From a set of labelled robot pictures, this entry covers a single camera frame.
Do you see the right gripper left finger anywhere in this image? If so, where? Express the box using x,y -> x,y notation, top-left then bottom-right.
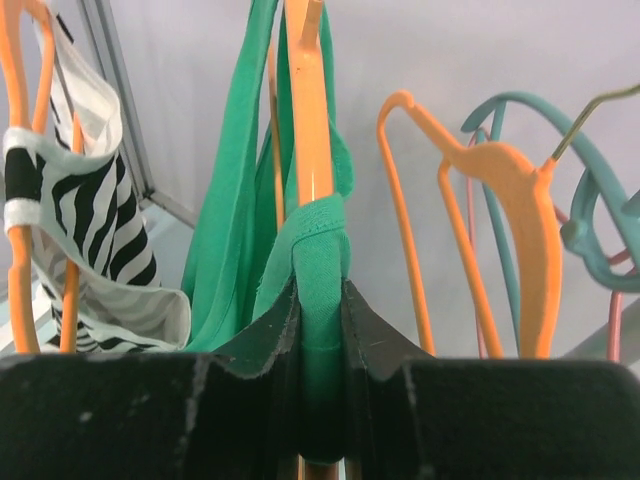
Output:
1,285 -> 300,479

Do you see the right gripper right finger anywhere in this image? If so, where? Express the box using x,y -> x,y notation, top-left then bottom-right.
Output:
341,282 -> 639,479

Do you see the green tank top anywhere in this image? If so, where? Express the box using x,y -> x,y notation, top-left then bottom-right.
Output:
182,1 -> 354,463

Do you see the orange hanger front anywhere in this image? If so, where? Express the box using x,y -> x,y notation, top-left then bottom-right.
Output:
267,0 -> 335,480

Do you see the pink thin hanger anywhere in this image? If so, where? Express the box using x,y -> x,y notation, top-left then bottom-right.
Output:
466,127 -> 630,362

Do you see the teal hanger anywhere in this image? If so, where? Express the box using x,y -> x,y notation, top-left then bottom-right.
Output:
459,90 -> 640,359

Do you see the black white striped tank top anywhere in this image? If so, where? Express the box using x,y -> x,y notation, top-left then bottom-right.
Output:
3,18 -> 191,353

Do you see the orange hanger with striped top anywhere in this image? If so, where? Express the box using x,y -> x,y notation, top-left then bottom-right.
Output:
1,0 -> 79,353

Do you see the metal clothes rack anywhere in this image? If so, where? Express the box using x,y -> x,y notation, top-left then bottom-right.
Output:
0,0 -> 201,354

